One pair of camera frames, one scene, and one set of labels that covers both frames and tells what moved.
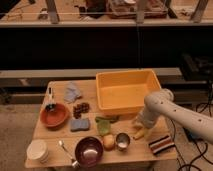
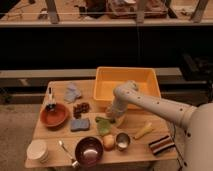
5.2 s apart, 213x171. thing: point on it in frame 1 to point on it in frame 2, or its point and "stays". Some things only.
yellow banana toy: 141,133 stays
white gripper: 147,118 to 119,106
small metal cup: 122,141 stays
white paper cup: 38,150 stays
